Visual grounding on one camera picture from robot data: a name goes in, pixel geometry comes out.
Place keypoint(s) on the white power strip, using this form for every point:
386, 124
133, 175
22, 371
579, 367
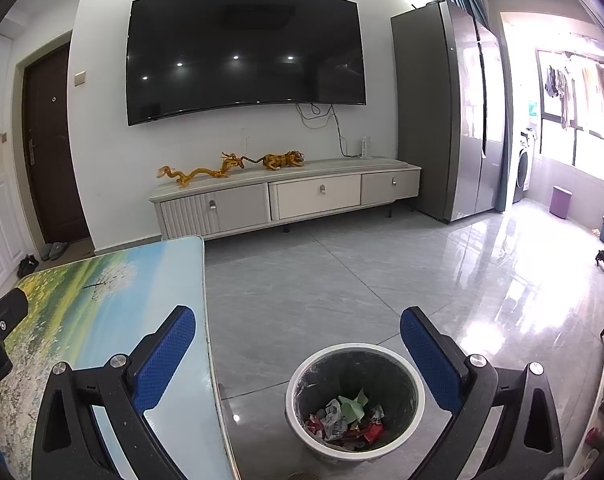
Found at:
365, 146

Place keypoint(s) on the black wall television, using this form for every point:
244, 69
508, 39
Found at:
242, 55

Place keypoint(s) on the white round trash bin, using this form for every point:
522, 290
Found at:
302, 430

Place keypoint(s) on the hanging laundry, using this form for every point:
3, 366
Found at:
581, 85

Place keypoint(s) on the golden dragon figurine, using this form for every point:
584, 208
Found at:
202, 172

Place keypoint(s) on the white washing machine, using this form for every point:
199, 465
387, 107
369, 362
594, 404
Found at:
524, 170

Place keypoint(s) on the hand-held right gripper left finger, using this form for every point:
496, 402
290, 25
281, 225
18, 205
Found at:
164, 355

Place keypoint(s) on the light green paper sheet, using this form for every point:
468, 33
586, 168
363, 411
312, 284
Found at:
354, 405

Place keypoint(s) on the white grey tv cabinet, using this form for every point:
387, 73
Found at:
282, 200

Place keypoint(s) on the black shoes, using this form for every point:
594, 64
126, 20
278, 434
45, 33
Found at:
28, 266

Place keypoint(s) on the grey slippers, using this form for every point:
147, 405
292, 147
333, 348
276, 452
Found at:
56, 251

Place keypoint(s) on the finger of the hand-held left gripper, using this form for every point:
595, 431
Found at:
9, 307

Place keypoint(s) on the purple bin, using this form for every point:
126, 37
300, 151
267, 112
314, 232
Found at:
561, 202

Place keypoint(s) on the beige light switch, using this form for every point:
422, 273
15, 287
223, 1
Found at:
80, 78

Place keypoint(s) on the golden tiger figurine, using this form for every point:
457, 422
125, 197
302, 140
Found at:
282, 160

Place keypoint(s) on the dark brown door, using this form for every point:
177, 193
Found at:
57, 150

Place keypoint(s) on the grey refrigerator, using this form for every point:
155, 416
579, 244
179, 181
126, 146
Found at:
431, 110

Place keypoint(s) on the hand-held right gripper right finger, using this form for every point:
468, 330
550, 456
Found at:
431, 360

